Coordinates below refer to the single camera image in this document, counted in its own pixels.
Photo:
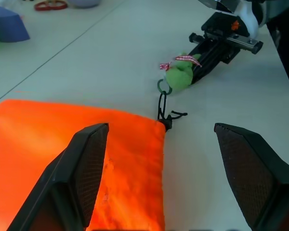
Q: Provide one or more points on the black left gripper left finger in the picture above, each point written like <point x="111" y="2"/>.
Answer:
<point x="62" y="183"/>

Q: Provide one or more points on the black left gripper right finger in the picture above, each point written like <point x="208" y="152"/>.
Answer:
<point x="257" y="178"/>

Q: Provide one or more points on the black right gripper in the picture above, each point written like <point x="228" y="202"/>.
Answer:
<point x="221" y="33"/>

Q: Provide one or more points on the green plush toy with ribbon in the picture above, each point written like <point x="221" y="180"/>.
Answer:
<point x="179" y="75"/>

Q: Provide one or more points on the orange fabric pouch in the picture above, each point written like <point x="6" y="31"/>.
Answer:
<point x="132" y="168"/>

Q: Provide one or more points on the lavender bowl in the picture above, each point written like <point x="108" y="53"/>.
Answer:
<point x="84" y="3"/>

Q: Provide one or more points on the blue rounded block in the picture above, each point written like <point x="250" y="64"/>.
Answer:
<point x="9" y="26"/>

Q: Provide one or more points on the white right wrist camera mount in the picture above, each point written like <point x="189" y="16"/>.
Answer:
<point x="249" y="19"/>

